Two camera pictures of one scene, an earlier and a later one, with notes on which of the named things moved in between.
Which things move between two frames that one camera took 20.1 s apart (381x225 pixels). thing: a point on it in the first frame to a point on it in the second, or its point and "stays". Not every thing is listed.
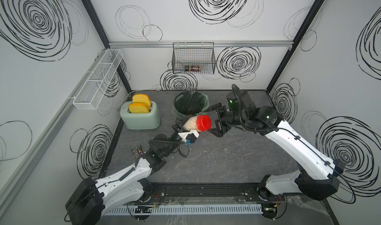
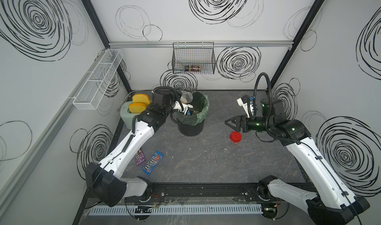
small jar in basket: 195,68 stays
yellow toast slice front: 138,108 stays
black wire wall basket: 193,58 stays
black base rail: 206,192 stays
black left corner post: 86,1 stays
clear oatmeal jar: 191,124 to 186,97
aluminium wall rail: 171,43 stays
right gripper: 221,128 to 237,121
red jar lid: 203,122 to 235,137
